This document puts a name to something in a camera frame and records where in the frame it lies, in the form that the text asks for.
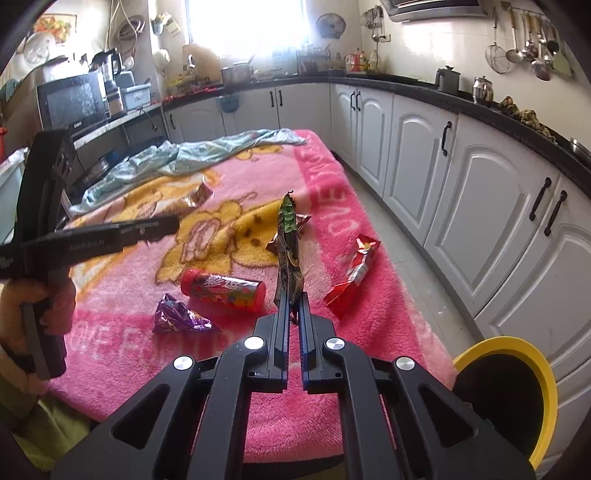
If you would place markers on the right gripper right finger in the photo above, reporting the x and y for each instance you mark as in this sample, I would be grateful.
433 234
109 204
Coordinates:
307 341

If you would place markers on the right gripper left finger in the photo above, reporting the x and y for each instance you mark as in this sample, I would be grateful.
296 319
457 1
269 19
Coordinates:
281 343

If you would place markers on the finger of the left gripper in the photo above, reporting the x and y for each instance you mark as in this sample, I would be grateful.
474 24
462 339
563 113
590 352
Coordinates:
147 230

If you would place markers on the red snack can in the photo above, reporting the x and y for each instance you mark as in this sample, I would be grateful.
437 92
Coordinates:
236 293

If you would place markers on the green snack wrapper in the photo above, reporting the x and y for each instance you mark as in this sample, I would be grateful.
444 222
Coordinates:
289 276

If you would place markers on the green sleeve forearm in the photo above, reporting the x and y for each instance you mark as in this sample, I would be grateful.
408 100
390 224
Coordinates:
43 426

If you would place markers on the yellow rimmed black trash bin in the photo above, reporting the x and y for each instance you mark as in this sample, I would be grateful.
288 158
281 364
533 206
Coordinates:
511 385

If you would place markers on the left hand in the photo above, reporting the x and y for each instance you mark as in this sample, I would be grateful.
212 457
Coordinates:
57 319

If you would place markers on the red snack bag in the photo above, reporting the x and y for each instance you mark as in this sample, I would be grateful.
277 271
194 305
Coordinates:
342 295

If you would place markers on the clear pink candy wrapper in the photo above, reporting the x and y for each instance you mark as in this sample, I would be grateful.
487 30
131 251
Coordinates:
192 201

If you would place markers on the light blue cloth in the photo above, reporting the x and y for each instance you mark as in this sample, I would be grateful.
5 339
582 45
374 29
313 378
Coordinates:
175 160

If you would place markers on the pink cartoon blanket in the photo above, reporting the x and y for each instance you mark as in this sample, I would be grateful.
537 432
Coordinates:
112 351

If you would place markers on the brown candy bar wrapper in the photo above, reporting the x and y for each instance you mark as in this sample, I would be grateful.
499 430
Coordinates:
296 225

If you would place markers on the purple snack wrapper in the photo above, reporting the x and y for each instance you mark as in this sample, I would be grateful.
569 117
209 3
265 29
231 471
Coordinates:
172 315

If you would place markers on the black microwave oven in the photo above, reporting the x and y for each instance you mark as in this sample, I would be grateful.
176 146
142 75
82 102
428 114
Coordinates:
75 103

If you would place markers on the white cabinet row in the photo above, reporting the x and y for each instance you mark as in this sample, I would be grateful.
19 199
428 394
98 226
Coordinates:
502 212

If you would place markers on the dark metal pot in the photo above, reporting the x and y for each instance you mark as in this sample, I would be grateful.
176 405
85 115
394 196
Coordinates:
447 80

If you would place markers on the steel teapot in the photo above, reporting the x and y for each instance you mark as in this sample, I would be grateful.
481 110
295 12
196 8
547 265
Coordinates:
482 91

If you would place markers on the hanging strainer ladle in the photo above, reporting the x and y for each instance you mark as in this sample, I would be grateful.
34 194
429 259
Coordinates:
495 55

